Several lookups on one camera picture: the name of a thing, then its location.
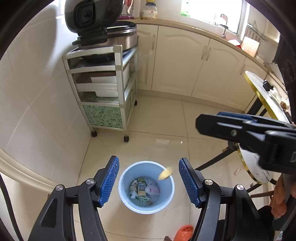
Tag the person's right hand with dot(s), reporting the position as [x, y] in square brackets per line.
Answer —
[278, 199]

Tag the bottle with yellow label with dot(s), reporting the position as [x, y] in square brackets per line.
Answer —
[150, 1]

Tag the white plastic container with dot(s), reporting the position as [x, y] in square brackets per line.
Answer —
[108, 92]

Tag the white tissue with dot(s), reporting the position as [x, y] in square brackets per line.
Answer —
[134, 188]

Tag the red plastic basket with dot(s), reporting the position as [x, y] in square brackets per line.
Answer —
[234, 42]

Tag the black gas hob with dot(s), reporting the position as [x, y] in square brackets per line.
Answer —
[288, 64]

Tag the tall green white wrapper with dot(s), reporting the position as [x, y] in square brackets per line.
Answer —
[141, 181]

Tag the round white marble table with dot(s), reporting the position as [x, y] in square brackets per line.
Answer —
[254, 166]

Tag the black rice cooker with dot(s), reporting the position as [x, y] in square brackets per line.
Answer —
[97, 16]

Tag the large glass jar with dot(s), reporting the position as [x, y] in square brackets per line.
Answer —
[149, 14]

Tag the cream base cabinets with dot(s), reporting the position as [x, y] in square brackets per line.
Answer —
[180, 60]

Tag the brown food scraps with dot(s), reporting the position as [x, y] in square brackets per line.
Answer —
[286, 106]

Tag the yellow fruit peel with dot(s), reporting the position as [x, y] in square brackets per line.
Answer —
[166, 173]

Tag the white framed window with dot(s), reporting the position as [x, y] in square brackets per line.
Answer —
[208, 9]

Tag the green snack wrapper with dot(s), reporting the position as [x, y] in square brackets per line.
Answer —
[142, 199]

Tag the metal kitchen faucet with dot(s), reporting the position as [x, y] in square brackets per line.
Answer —
[224, 30]

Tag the metal wall utensil rack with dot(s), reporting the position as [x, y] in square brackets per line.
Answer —
[256, 32]

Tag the pink plastic bag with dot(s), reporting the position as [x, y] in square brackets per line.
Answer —
[153, 190]

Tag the wooden cutting board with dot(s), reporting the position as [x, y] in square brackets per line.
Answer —
[249, 47]

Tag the small black plastic piece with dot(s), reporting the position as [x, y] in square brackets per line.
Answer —
[267, 86]

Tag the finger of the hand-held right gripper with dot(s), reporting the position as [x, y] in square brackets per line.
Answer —
[219, 126]
[235, 115]

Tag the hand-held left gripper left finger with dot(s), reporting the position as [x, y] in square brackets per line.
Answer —
[109, 180]

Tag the orange slipper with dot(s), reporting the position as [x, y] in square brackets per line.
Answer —
[183, 233]

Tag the metal kitchen cart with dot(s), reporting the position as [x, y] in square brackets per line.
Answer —
[104, 113]

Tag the light blue trash bin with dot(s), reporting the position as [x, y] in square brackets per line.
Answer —
[129, 171]

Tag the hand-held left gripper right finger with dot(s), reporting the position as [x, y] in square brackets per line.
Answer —
[188, 183]

